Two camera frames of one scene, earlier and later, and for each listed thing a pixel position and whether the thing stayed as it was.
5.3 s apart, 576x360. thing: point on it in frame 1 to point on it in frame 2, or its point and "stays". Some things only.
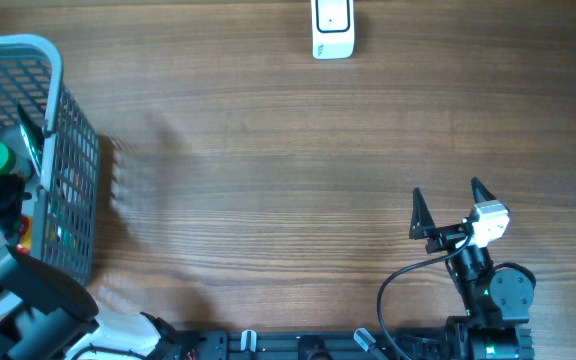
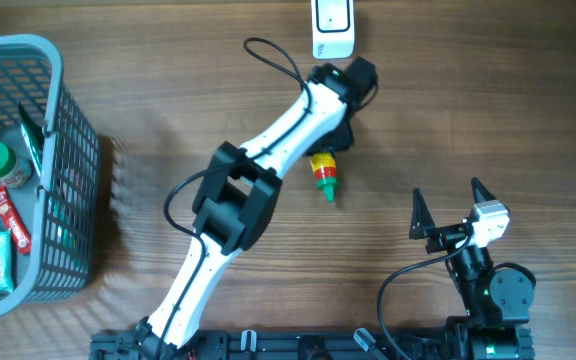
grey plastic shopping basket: x=23 y=116 stays
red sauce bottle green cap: x=26 y=235 to x=324 y=167
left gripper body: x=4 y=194 to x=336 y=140
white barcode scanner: x=333 y=29 stays
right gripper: x=421 y=221 stays
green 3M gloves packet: x=34 y=138 stays
